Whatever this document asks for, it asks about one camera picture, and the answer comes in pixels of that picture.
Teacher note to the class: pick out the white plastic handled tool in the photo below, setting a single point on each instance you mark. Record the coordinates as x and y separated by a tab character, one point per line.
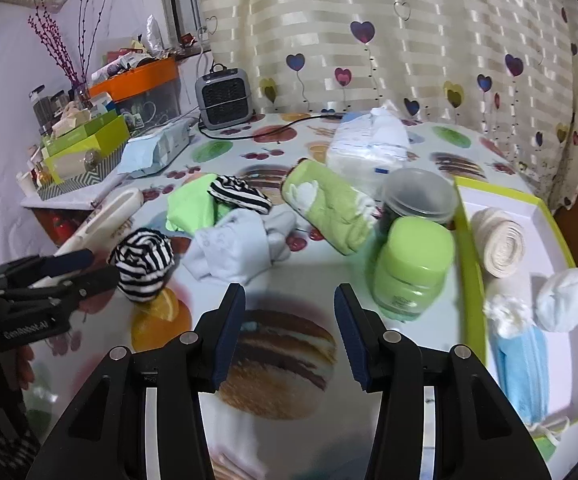
100	231

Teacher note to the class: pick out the green lid jar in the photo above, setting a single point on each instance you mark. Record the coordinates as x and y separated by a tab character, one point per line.
411	267

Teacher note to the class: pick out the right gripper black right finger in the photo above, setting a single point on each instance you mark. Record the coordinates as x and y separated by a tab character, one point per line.
478	433

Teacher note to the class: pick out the white fluffy cotton roll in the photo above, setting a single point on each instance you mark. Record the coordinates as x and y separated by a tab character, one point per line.
508	305

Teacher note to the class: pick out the orange lid storage box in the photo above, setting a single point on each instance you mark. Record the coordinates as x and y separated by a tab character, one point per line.
148	93

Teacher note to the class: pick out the beige rolled bandage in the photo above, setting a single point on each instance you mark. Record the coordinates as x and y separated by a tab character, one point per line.
499	241

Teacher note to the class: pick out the white rolled sock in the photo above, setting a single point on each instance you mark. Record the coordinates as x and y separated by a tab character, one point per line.
557	302

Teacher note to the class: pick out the heart-patterned striped curtain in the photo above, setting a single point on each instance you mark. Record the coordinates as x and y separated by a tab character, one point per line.
505	68

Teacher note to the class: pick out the light blue wipes pack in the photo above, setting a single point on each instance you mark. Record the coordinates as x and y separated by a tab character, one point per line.
156	148

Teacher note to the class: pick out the white tissue pack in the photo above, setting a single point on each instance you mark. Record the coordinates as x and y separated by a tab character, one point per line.
368	146

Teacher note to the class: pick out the light green cloth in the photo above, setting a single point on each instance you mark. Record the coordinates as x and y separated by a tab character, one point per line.
191	207

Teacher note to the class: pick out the pale grey sock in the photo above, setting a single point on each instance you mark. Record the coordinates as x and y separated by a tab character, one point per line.
239	247

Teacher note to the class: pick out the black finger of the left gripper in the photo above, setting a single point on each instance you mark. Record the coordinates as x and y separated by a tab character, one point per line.
68	293
32	269

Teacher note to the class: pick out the blue face mask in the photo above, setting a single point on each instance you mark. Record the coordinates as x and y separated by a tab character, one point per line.
522	367

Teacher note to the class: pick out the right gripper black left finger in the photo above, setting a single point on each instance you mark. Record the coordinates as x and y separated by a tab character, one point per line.
101	434

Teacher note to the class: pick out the grey zigzag pattern box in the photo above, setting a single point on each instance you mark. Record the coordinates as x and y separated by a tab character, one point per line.
72	171

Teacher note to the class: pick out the black white striped sock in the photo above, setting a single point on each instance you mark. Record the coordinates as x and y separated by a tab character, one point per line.
144	260
238	193

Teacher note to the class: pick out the person's left hand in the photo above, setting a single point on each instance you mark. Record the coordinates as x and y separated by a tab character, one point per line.
24	373

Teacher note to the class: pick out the green floral rolled towel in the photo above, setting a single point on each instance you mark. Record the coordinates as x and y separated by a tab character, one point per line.
343	215

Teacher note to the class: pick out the green cardboard box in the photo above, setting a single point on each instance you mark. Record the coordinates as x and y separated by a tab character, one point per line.
105	134

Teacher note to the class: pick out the green-rimmed white tray box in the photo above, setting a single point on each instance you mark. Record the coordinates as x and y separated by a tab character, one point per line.
546	254

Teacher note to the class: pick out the grey portable fan heater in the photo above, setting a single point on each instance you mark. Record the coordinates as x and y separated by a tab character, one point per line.
224	98

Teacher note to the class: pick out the clear lid dark jar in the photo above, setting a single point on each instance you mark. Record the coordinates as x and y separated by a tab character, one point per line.
413	192

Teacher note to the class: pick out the purple dried flower branches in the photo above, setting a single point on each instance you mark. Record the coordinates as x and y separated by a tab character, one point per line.
69	44

